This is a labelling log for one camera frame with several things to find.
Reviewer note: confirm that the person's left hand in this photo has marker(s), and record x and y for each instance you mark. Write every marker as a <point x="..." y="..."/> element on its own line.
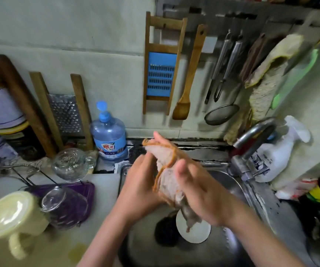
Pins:
<point x="138" y="189"/>

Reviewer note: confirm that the person's right hand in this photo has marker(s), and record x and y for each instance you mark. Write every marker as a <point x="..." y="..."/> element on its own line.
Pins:
<point x="204" y="189"/>

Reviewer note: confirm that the beige dish cloth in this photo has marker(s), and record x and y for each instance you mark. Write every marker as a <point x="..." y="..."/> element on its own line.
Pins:
<point x="163" y="158"/>

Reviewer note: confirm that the small clear glass cup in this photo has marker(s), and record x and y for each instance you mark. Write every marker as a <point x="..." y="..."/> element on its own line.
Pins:
<point x="71" y="163"/>

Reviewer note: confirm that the yellow mug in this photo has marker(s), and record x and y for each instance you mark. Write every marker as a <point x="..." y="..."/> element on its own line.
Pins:
<point x="13" y="217"/>

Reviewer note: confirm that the person's left forearm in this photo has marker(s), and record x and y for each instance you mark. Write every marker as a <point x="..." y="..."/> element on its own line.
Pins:
<point x="104" y="242"/>

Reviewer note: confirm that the stainless steel sink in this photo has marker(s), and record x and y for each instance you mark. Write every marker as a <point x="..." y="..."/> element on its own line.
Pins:
<point x="238" y="186"/>

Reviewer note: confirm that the white plate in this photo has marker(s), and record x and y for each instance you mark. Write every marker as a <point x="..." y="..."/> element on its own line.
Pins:
<point x="196" y="233"/>

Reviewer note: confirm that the purple plastic tray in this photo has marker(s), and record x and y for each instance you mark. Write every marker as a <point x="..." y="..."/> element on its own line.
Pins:
<point x="82" y="191"/>

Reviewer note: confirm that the red container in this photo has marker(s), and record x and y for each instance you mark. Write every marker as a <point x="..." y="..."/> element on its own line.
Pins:
<point x="246" y="147"/>

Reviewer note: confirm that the small blue water bottle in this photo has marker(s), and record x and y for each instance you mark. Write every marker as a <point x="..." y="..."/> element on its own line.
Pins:
<point x="109" y="133"/>

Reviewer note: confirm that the metal faucet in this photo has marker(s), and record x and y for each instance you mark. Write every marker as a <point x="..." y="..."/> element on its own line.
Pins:
<point x="251" y="133"/>

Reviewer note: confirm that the mesh strainer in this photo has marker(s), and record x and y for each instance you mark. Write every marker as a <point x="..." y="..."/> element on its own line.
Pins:
<point x="221" y="114"/>

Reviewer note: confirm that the white spray bottle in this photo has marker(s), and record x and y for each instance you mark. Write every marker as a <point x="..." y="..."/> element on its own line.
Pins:
<point x="276" y="158"/>

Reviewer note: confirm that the pink and white plastic bag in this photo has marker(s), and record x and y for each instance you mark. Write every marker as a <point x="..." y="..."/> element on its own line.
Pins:
<point x="296" y="189"/>

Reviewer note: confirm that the wooden framed metal grater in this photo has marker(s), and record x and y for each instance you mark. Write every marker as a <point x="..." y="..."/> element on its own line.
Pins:
<point x="60" y="111"/>

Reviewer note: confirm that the wooden spatula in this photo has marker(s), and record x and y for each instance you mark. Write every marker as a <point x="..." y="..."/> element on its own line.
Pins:
<point x="189" y="77"/>

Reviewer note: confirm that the wooden slicer with blue blade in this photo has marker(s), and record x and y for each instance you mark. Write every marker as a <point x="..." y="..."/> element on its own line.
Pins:
<point x="163" y="72"/>

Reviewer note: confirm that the metal peeler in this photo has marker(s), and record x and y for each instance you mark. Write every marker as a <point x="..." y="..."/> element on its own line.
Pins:
<point x="228" y="66"/>
<point x="218" y="66"/>

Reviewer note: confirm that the wooden rolling pin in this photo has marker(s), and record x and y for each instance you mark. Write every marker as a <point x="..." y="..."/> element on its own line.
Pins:
<point x="24" y="102"/>

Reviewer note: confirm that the wall mounted metal utensil rack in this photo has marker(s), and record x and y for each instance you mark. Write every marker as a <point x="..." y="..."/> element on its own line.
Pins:
<point x="249" y="11"/>

